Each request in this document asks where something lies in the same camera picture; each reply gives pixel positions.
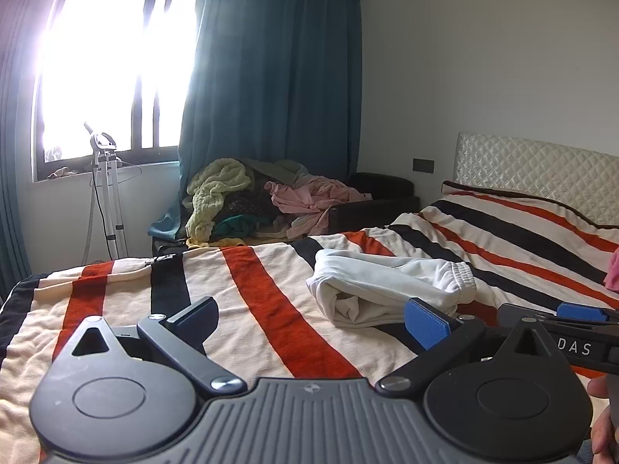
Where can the green garment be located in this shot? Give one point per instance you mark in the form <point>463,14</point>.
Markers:
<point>237,225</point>

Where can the narrow teal curtain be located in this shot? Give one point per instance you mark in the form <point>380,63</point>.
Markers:
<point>14,154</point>

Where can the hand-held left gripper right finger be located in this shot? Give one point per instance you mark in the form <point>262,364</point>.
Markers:
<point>426,323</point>

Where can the dark patterned clothes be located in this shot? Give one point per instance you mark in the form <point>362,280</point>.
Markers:
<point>246,205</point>

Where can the pink garment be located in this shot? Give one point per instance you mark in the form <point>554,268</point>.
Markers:
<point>309,200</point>

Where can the yellow-green knit blanket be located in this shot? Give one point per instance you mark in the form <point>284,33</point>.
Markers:
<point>213,188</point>

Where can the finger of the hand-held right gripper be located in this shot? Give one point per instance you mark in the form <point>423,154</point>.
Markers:
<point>580,311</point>
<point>524,313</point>

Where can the bright pink cloth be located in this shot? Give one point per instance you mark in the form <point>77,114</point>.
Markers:
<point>612,270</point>

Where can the white quilted headboard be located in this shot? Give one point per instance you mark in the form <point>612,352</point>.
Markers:
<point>537,174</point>

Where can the black sofa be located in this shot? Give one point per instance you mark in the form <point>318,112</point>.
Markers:
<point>377,203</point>

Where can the wide teal curtain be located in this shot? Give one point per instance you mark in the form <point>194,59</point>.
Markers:
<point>275,67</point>

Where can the olive grey garment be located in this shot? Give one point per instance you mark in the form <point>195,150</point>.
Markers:
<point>275,169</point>

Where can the black framed window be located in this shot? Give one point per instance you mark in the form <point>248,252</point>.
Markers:
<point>111,67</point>

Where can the person's right hand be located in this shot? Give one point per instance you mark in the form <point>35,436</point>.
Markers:
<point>602,432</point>

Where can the white garment steamer stand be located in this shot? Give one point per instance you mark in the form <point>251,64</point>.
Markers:
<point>107,188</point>

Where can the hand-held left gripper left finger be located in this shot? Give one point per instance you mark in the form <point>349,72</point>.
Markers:
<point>199,320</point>

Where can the white pants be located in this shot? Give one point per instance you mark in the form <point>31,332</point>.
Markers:
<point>387,280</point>

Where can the dark wall switch plate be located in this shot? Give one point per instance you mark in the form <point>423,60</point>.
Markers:
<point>423,166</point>

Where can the yellow cloth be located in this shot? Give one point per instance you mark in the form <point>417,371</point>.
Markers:
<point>217,242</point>

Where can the striped orange black white blanket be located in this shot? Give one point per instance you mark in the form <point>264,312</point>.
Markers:
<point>271,290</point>

